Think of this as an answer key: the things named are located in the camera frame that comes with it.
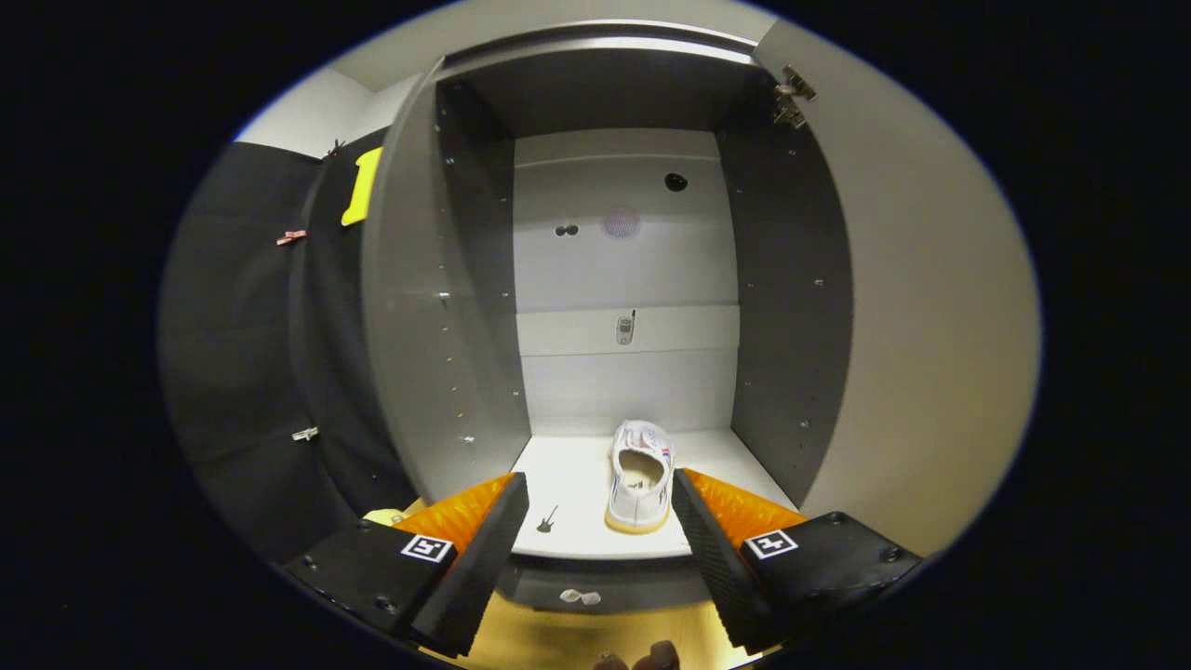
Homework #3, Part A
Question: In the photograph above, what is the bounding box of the grey shoe cabinet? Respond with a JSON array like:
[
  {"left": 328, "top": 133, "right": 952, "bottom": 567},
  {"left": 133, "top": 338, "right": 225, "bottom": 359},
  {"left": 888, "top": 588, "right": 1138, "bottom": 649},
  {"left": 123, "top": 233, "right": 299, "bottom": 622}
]
[{"left": 361, "top": 20, "right": 853, "bottom": 615}]

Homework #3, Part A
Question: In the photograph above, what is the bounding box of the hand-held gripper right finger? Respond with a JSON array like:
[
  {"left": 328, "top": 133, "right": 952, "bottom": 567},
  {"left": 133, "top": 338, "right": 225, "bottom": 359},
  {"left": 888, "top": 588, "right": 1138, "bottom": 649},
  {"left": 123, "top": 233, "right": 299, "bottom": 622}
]
[{"left": 672, "top": 468, "right": 924, "bottom": 652}]

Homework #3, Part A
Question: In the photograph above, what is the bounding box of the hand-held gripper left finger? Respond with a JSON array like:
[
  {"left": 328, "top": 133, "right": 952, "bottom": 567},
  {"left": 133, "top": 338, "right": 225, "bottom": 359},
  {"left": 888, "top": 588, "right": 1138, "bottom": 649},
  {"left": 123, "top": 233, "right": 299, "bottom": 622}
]
[{"left": 284, "top": 472, "right": 529, "bottom": 657}]

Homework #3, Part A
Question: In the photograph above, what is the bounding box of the black backdrop cloth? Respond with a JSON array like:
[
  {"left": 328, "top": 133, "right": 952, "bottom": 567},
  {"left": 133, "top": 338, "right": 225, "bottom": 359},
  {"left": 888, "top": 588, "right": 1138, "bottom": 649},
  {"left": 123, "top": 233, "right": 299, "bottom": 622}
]
[{"left": 158, "top": 130, "right": 420, "bottom": 564}]

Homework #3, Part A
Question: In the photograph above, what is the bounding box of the metal door hinge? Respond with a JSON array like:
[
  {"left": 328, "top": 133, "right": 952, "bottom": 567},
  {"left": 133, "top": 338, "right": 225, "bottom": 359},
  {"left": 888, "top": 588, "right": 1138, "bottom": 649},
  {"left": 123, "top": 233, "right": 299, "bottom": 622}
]
[{"left": 772, "top": 65, "right": 818, "bottom": 129}]

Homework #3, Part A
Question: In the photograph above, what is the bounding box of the white canvas shoe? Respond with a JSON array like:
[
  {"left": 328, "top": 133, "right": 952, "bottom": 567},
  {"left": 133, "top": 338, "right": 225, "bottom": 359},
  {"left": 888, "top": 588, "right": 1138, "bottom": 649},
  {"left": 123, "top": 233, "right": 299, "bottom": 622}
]
[{"left": 605, "top": 420, "right": 676, "bottom": 535}]

